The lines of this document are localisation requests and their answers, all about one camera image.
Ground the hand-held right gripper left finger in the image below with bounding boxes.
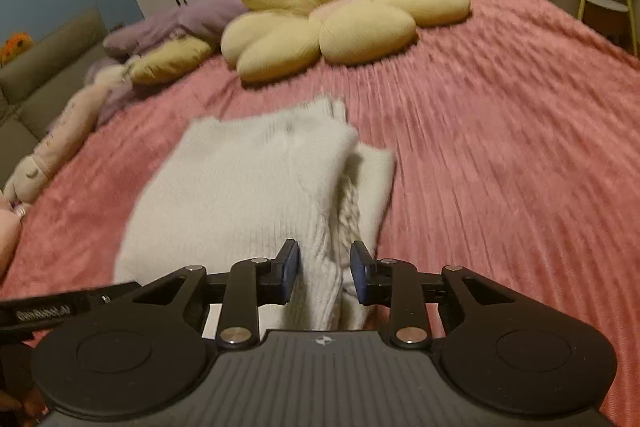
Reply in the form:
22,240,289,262
132,238,302,351

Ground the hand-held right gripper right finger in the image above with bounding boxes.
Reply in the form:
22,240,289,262
349,239,507,351

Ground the white knit sweater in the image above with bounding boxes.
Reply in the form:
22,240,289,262
114,94,398,333

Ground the long pink plush toy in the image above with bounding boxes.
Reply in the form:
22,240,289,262
2,67,132,204

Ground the pink ribbed bedspread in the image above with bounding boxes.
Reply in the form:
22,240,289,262
0,0,640,427

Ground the olive sofa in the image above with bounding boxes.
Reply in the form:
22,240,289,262
0,7,112,188

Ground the yellow flower cushion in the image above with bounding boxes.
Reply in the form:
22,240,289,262
221,0,472,82

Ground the small yellow cushion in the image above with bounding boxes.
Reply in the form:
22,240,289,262
127,38,216,86

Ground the orange plush toy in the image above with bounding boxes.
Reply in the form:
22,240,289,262
0,33,34,66

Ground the purple flower cushion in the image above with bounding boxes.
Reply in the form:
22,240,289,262
86,0,427,122

